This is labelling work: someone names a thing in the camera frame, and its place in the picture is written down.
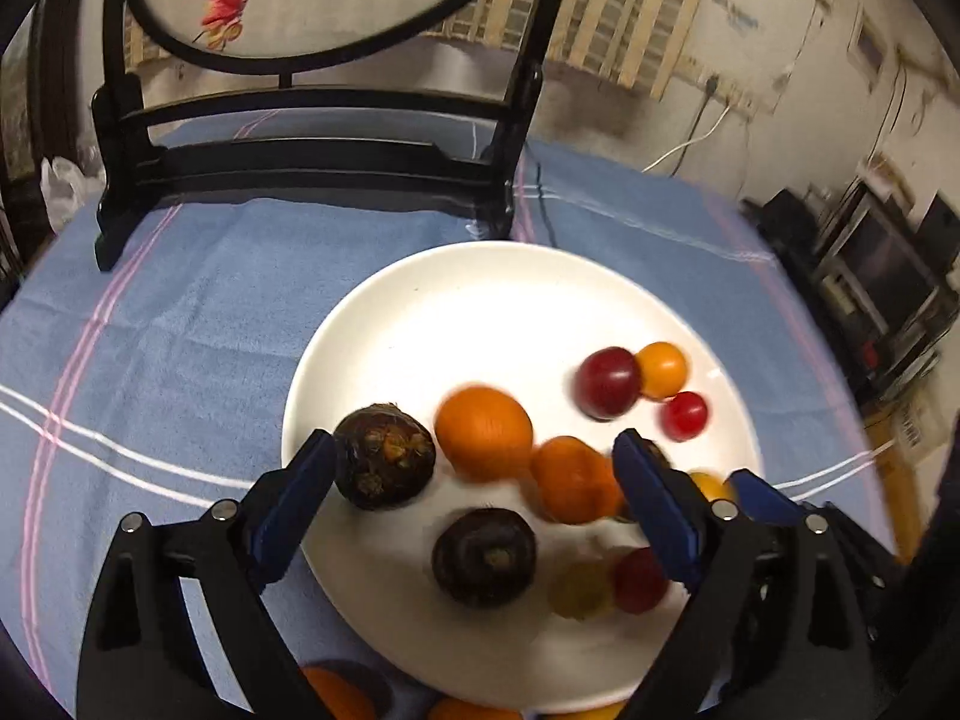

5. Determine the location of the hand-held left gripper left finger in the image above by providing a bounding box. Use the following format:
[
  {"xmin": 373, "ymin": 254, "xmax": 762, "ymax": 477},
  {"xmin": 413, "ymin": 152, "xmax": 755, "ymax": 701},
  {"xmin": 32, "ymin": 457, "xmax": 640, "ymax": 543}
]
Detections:
[{"xmin": 77, "ymin": 429, "xmax": 337, "ymax": 720}]

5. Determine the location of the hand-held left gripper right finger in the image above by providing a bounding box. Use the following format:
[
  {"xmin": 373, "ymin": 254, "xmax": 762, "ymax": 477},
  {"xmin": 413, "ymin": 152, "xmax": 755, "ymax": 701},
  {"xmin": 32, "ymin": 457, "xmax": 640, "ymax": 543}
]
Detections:
[{"xmin": 611, "ymin": 427, "xmax": 875, "ymax": 720}]

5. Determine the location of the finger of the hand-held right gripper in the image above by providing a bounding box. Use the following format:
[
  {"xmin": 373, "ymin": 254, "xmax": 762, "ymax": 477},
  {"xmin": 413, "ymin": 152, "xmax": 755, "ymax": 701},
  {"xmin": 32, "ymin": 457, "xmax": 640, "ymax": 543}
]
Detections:
[{"xmin": 724, "ymin": 469, "xmax": 837, "ymax": 533}]

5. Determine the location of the yellow-green tomato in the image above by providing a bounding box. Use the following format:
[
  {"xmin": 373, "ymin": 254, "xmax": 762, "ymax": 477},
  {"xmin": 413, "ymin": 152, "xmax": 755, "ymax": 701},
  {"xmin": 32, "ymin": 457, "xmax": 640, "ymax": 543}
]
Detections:
[{"xmin": 686, "ymin": 470, "xmax": 736, "ymax": 507}]

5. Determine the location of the red cherry tomato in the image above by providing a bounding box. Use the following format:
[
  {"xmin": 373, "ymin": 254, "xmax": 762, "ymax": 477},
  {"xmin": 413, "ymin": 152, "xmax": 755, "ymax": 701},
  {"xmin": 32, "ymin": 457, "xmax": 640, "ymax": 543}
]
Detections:
[
  {"xmin": 613, "ymin": 547, "xmax": 670, "ymax": 614},
  {"xmin": 661, "ymin": 391, "xmax": 709, "ymax": 441}
]

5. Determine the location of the small yellow-green fruit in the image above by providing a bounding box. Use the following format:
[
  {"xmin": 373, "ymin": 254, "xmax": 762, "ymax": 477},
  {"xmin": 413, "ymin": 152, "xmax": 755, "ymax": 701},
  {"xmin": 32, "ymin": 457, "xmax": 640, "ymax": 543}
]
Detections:
[{"xmin": 547, "ymin": 559, "xmax": 617, "ymax": 621}]

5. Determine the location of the dark red plum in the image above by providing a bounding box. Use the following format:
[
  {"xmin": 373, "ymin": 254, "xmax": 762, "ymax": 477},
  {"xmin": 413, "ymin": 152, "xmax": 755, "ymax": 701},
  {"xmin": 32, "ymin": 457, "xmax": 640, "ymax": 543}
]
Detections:
[{"xmin": 575, "ymin": 346, "xmax": 643, "ymax": 421}]

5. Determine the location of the orange-yellow tomato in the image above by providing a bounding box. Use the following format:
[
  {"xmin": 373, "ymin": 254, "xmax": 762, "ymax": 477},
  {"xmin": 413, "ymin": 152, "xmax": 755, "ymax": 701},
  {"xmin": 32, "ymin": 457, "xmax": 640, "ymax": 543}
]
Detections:
[{"xmin": 636, "ymin": 342, "xmax": 689, "ymax": 400}]

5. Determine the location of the white round plate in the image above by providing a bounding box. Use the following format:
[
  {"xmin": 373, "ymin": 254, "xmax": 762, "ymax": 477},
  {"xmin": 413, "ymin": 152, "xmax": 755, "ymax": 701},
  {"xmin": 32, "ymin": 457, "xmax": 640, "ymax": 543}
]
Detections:
[{"xmin": 281, "ymin": 241, "xmax": 764, "ymax": 715}]

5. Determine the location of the white plastic bucket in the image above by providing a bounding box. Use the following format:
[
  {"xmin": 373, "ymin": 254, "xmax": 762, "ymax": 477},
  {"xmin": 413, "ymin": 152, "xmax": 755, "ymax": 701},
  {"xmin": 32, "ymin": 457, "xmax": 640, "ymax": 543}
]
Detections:
[{"xmin": 892, "ymin": 390, "xmax": 947, "ymax": 470}]

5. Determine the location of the computer monitor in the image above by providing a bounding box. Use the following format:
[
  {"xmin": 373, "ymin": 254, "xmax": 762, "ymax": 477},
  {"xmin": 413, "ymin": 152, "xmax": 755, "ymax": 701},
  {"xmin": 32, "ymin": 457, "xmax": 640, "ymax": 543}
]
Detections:
[{"xmin": 817, "ymin": 195, "xmax": 940, "ymax": 335}]

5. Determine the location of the black hat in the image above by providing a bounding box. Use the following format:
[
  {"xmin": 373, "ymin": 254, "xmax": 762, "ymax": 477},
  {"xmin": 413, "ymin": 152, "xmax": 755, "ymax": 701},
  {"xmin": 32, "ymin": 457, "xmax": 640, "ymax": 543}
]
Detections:
[{"xmin": 759, "ymin": 190, "xmax": 817, "ymax": 242}]

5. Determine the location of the black speaker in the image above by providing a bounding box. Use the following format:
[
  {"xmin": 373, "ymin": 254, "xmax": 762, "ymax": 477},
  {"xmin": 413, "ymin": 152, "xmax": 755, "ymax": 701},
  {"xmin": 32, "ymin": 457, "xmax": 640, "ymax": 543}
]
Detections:
[{"xmin": 919, "ymin": 195, "xmax": 960, "ymax": 271}]

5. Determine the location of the round embroidered screen black stand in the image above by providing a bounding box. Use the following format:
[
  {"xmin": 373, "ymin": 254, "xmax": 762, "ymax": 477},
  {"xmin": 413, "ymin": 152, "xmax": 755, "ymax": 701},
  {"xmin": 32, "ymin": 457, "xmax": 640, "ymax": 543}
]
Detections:
[{"xmin": 90, "ymin": 0, "xmax": 582, "ymax": 271}]

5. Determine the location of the white plastic bag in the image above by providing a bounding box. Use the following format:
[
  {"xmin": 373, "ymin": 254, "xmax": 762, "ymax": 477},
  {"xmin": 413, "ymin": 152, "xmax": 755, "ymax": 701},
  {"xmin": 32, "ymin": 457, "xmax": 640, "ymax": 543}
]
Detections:
[{"xmin": 39, "ymin": 157, "xmax": 107, "ymax": 230}]

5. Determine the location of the beige checked curtain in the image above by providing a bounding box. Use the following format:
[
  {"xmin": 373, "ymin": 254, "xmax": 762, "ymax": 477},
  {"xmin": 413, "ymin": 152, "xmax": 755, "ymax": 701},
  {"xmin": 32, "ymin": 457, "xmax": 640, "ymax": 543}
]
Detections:
[{"xmin": 427, "ymin": 0, "xmax": 721, "ymax": 100}]

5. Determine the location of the thin black cable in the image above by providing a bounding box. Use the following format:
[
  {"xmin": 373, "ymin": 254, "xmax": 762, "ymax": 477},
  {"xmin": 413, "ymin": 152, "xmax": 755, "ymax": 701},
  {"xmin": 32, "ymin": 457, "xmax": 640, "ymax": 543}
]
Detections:
[{"xmin": 525, "ymin": 139, "xmax": 561, "ymax": 248}]

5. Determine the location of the white power cable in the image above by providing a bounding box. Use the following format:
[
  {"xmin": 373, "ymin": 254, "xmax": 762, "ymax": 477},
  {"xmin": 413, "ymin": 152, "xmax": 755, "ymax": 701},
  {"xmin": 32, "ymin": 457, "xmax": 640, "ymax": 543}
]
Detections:
[{"xmin": 643, "ymin": 101, "xmax": 732, "ymax": 173}]

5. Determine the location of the wall socket strip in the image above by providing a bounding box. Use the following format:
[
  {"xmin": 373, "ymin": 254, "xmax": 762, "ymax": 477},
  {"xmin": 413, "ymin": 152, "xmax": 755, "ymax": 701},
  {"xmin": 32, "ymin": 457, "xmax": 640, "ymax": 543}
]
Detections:
[{"xmin": 697, "ymin": 75, "xmax": 755, "ymax": 115}]

